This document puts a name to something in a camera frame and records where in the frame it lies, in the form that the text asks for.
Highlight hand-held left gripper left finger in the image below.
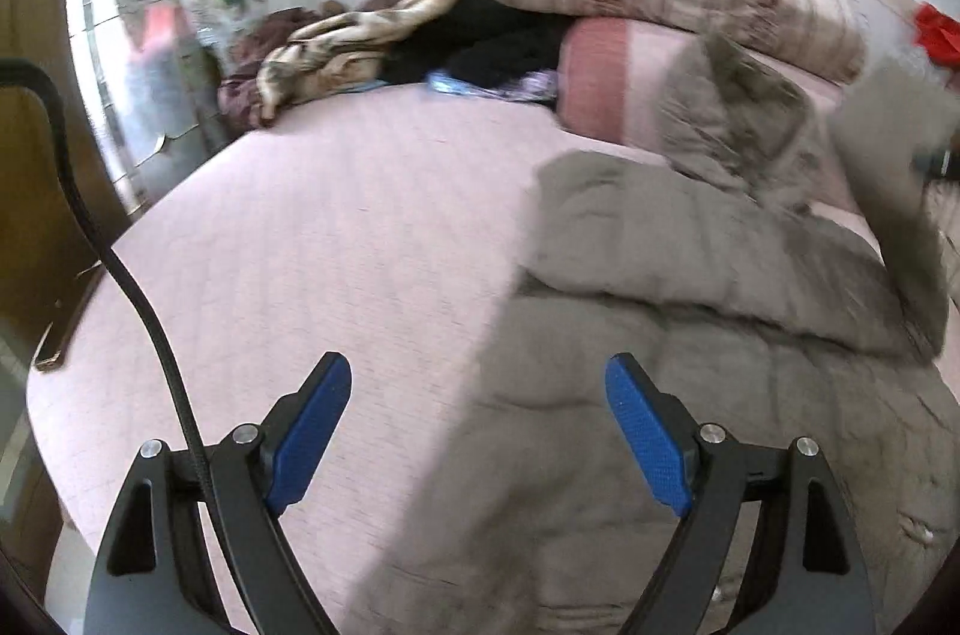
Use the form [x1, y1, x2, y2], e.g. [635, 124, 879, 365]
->
[84, 351, 353, 635]

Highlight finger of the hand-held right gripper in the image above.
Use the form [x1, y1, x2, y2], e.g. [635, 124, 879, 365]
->
[911, 146, 960, 183]

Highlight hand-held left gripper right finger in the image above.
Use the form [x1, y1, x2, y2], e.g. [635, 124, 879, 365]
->
[604, 351, 878, 635]

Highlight grey quilted duvet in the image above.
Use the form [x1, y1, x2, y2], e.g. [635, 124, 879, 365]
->
[360, 31, 960, 635]

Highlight black clothes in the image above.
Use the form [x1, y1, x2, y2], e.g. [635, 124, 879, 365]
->
[382, 0, 578, 89]

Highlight red cloth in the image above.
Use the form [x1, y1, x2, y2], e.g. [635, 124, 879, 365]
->
[913, 3, 960, 67]

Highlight pink quilted bed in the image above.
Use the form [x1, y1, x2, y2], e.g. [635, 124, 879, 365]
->
[26, 80, 886, 635]

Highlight pink bolster cushion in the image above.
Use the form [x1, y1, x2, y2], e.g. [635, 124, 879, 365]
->
[559, 16, 848, 157]

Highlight maroon cloth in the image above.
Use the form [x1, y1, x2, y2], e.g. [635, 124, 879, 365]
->
[217, 0, 462, 130]

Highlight blue plastic packet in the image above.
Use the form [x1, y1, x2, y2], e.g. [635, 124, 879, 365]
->
[427, 69, 560, 104]

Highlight beige patterned blanket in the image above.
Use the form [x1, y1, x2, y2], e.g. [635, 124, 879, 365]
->
[256, 0, 470, 119]

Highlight black cable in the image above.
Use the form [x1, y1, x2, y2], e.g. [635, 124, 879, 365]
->
[0, 59, 226, 576]

